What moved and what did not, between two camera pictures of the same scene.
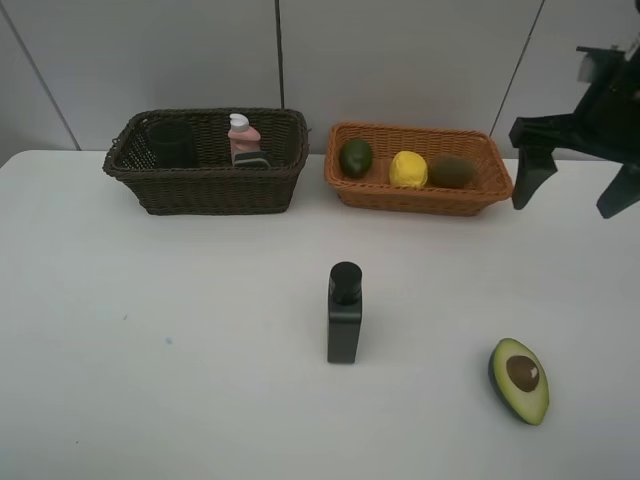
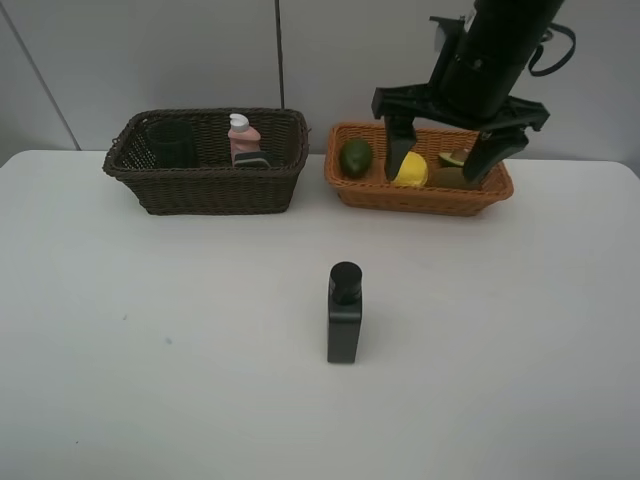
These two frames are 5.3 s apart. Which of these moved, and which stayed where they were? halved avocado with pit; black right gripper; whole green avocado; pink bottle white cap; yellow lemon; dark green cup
Moved: black right gripper; halved avocado with pit
Stayed: pink bottle white cap; dark green cup; yellow lemon; whole green avocado
